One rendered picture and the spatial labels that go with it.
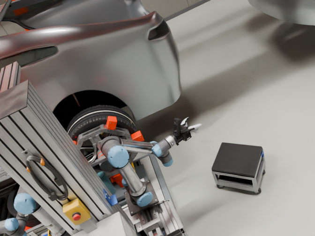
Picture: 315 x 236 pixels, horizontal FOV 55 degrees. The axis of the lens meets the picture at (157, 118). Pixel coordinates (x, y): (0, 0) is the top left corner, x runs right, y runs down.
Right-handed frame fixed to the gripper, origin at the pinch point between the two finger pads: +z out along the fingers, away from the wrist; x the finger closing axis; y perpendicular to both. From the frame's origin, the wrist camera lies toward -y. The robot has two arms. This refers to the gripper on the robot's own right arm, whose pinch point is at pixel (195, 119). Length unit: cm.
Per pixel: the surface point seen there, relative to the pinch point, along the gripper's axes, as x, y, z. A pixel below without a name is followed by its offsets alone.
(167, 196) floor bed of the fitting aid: -70, 107, -30
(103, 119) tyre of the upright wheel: -77, -1, -42
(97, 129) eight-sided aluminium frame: -73, 2, -52
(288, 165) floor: -17, 122, 79
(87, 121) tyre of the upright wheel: -83, -6, -54
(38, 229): -109, 72, -147
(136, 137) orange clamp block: -68, 26, -28
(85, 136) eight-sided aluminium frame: -75, 2, -63
